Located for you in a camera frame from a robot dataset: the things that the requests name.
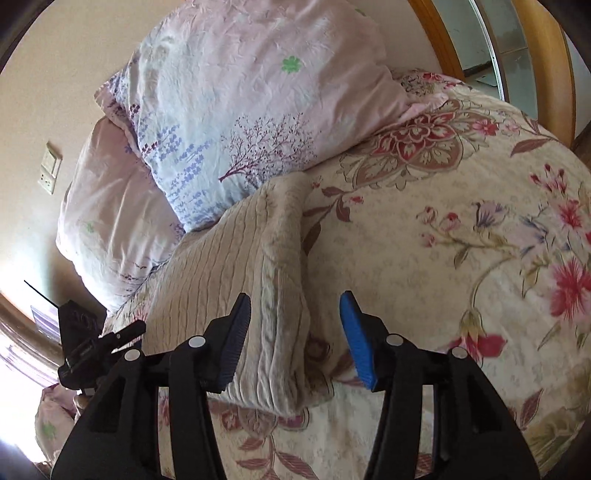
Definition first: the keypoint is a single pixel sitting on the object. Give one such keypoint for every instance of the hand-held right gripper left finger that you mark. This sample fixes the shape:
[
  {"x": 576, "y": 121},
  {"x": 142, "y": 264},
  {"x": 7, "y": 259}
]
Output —
[{"x": 233, "y": 346}]

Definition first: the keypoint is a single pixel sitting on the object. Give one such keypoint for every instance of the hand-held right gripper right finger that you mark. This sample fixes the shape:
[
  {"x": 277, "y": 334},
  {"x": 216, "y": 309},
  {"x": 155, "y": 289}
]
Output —
[{"x": 360, "y": 341}]

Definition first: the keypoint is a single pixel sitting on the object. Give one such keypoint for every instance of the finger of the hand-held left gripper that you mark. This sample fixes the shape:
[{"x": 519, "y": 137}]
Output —
[{"x": 124, "y": 334}]

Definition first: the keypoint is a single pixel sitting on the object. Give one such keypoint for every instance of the pink floral cloth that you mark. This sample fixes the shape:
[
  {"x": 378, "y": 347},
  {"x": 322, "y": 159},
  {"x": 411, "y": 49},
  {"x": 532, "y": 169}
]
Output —
[{"x": 53, "y": 429}]

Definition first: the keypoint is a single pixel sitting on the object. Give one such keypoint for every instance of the floral bed sheet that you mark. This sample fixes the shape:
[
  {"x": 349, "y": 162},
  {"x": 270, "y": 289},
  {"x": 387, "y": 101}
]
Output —
[{"x": 438, "y": 277}]

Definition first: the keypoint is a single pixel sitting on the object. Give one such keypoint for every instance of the left pink floral pillow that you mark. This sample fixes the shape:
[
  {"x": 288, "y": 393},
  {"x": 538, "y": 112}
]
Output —
[{"x": 111, "y": 221}]

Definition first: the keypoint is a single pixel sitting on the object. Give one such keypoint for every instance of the pink pillow with tree print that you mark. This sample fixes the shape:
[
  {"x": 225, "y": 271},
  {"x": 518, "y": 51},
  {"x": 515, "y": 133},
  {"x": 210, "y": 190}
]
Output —
[{"x": 240, "y": 92}]

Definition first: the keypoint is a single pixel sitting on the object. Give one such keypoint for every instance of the glass sliding door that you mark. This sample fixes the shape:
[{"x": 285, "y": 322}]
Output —
[{"x": 517, "y": 55}]

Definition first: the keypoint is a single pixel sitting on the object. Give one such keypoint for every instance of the white wall socket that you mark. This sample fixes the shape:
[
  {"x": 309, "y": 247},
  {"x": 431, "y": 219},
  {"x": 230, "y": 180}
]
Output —
[{"x": 48, "y": 181}]

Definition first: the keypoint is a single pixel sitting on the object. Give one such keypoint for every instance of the white wall switch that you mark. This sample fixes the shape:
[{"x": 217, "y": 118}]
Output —
[{"x": 54, "y": 158}]

